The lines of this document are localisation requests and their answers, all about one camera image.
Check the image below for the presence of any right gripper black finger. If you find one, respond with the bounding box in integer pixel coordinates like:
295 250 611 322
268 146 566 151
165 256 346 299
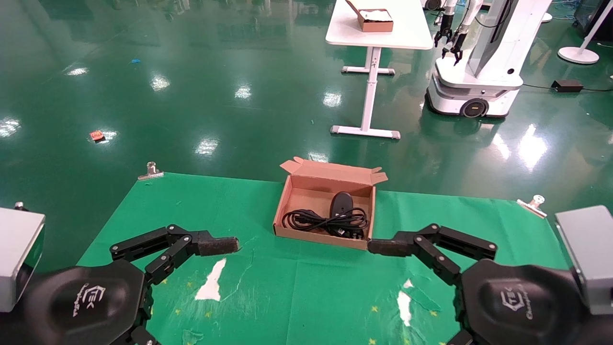
367 223 498 286
443 328 473 345

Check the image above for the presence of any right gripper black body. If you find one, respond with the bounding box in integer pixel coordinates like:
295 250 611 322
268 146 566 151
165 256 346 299
459 259 613 345

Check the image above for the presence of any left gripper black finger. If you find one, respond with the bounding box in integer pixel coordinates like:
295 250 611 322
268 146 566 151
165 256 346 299
109 224 240 288
125 326 159 345

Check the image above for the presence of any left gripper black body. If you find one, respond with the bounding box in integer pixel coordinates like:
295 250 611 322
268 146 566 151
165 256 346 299
0 259 147 345

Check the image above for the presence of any black power cable with plug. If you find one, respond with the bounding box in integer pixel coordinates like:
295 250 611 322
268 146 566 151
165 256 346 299
282 209 369 239

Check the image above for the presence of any open brown cardboard box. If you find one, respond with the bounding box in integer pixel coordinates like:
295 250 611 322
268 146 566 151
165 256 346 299
273 157 388 251

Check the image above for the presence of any small brown cardboard box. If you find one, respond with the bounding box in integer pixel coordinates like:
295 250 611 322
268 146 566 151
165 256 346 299
346 0 394 33

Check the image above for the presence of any green table cloth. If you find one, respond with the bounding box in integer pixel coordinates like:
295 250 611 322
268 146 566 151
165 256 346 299
77 172 570 345

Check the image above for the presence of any silver binder clip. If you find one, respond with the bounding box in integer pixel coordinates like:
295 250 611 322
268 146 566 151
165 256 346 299
138 161 164 181
517 195 548 219

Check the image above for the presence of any white wheeled robot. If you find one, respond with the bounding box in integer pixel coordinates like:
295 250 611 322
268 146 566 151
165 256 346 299
425 0 552 119

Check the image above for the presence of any white table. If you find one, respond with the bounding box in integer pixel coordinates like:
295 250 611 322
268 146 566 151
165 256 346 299
326 0 434 140

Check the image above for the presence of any black power adapter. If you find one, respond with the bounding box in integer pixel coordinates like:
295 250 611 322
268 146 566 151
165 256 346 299
551 79 584 93

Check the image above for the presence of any white floor stand round base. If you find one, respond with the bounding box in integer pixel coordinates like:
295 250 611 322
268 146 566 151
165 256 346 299
558 0 613 64

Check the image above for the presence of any dark cabinet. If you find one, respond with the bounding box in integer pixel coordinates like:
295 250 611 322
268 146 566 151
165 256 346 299
573 0 613 41

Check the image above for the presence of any left wrist grey camera box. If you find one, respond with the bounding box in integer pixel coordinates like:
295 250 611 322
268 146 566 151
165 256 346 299
0 207 46 312

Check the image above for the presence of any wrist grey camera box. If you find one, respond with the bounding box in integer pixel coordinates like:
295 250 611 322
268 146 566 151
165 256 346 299
556 205 613 315
0 207 46 312

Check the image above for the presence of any right wrist grey camera box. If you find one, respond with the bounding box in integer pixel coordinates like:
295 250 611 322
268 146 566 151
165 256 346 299
556 205 613 315

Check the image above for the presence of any blue cable bundle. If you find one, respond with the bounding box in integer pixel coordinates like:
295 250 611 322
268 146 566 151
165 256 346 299
551 0 580 21

